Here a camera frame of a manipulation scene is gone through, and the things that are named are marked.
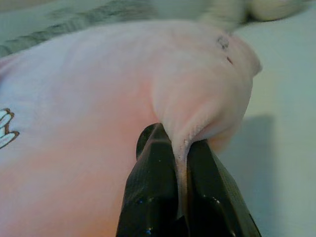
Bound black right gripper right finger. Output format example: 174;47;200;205
181;138;262;237

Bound grey patterned pillow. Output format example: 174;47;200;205
0;0;245;57

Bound pink pillow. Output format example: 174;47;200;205
0;19;264;237

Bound bed with white sheet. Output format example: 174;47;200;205
217;9;316;237

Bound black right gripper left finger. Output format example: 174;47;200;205
115;122;181;237

